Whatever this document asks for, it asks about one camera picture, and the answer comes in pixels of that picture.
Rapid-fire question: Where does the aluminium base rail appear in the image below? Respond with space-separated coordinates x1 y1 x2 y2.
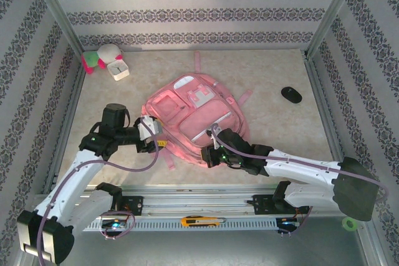
80 184 337 217

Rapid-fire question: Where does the aluminium left side rail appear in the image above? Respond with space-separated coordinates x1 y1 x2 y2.
43 57 87 189

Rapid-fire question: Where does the aluminium corner post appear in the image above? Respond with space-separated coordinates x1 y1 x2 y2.
24 0 88 61
304 0 370 60

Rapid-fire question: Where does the green tape roll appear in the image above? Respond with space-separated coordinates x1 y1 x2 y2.
342 218 358 232

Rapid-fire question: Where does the orange utility knife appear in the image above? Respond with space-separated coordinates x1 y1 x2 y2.
180 215 228 228

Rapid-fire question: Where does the black computer mouse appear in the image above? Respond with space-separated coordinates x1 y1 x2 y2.
281 86 302 104

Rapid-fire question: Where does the pink backpack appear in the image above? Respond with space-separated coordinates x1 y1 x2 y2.
140 51 253 172

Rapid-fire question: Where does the left controller board green light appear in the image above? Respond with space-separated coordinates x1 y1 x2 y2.
102 219 128 230

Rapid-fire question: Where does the right controller board green light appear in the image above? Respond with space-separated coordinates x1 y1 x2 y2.
278 218 300 229

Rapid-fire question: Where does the small white square clock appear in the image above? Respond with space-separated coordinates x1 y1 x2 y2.
107 61 130 82

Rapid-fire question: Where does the aluminium right corner post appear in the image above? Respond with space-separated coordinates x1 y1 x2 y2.
304 0 370 60

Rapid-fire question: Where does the controller board green light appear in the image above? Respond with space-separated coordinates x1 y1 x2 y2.
278 218 300 229
102 219 128 230

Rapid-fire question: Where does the aluminium right side rail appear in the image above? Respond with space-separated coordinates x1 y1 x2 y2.
304 49 355 191

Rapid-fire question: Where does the perforated grey cable duct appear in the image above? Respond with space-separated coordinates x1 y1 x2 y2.
82 216 300 232

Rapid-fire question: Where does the aluminium left corner post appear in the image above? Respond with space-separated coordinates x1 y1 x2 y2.
24 0 88 61

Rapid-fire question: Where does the white green pink plush toy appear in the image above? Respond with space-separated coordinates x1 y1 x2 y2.
80 44 124 75

